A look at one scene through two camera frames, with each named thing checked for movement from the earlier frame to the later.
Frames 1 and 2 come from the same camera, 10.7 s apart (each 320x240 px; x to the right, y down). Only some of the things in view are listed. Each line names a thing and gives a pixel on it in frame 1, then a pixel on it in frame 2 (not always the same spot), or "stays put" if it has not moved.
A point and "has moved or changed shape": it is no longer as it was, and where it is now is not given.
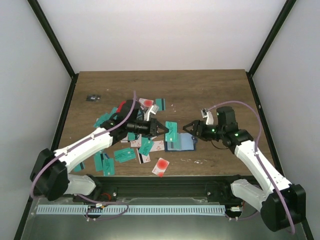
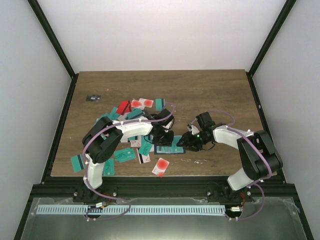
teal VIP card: [108, 167] stays put
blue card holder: [185, 142] has moved or changed shape
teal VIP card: [122, 155] stays put
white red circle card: [160, 167] stays put
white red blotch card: [146, 102] stays put
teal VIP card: [171, 136] has moved or changed shape
